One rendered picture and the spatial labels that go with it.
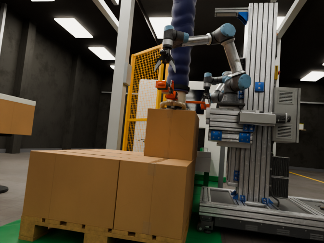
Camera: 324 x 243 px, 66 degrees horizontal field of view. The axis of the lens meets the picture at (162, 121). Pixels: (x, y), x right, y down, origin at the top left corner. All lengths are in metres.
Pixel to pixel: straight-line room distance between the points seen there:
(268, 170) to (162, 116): 1.03
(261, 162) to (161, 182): 1.16
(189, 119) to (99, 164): 0.84
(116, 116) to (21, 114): 1.21
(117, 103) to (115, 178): 2.21
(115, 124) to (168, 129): 1.66
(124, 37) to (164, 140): 2.19
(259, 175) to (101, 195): 1.38
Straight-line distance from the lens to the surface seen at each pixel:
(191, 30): 2.51
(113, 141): 3.61
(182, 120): 2.04
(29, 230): 1.86
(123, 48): 3.84
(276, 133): 2.34
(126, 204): 1.54
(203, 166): 2.69
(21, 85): 8.35
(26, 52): 8.55
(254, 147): 2.35
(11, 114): 3.10
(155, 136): 2.07
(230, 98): 2.17
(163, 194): 1.47
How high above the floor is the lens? 0.66
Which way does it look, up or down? 5 degrees up
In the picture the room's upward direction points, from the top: 5 degrees clockwise
